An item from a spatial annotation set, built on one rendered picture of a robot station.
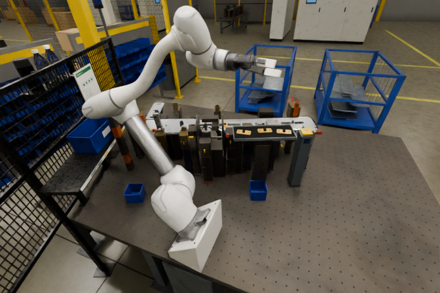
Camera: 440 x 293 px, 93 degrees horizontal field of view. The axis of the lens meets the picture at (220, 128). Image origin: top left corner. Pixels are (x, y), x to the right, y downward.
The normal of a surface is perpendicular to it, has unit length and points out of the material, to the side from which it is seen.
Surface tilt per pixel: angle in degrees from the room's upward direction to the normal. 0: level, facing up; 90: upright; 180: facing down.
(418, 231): 0
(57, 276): 0
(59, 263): 0
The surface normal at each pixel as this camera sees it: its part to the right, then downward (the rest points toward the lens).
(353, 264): -0.04, -0.82
